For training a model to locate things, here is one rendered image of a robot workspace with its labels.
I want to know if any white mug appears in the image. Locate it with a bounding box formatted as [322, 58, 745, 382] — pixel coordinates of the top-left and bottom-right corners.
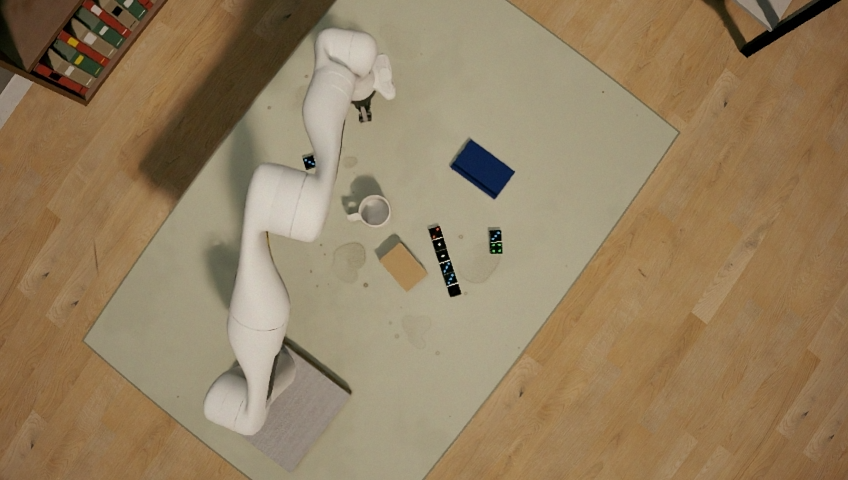
[347, 195, 392, 228]

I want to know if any dark blue rectangular block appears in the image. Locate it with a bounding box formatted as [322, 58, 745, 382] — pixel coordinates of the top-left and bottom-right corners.
[450, 139, 515, 200]

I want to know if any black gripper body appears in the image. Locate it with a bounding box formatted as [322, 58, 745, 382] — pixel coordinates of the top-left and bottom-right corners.
[351, 90, 376, 110]

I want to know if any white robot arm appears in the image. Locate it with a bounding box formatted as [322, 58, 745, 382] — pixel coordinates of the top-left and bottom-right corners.
[203, 27, 396, 436]

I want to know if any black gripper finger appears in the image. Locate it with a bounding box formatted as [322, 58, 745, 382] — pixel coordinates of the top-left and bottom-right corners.
[359, 101, 372, 123]

